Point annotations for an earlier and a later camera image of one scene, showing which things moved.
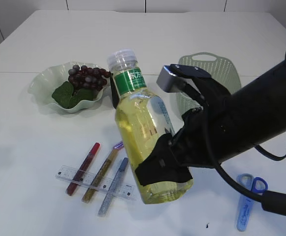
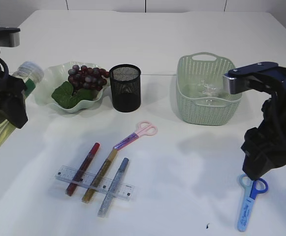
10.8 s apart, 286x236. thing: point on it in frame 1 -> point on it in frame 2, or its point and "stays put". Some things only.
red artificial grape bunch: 83,77 stays put
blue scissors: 258,185 stays put
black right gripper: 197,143 -> 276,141
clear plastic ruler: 95,181 stays put
